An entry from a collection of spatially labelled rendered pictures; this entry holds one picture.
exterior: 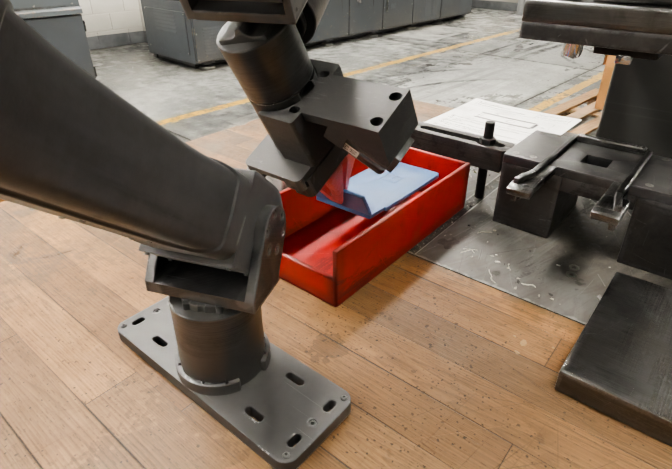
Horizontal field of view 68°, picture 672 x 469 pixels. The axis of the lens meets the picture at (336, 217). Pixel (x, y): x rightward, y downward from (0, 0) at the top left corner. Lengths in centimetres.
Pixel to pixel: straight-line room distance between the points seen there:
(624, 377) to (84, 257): 50
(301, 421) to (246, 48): 25
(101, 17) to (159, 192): 695
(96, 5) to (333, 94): 682
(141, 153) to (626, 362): 36
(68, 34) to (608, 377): 475
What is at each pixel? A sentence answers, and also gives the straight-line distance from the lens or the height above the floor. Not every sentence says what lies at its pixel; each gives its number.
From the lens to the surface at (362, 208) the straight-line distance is 49.
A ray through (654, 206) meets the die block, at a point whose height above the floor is 97.
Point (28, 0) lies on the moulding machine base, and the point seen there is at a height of 78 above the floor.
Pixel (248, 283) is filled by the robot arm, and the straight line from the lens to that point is 33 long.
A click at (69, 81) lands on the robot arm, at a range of 20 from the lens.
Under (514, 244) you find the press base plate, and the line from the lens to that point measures 58.
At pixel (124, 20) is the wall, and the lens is 731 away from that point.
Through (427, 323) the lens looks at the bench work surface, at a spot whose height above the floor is 90.
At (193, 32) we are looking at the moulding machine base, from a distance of 546.
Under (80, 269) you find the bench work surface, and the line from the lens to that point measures 57.
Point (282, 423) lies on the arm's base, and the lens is 36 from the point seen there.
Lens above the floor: 119
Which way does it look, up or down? 29 degrees down
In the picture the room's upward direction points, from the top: straight up
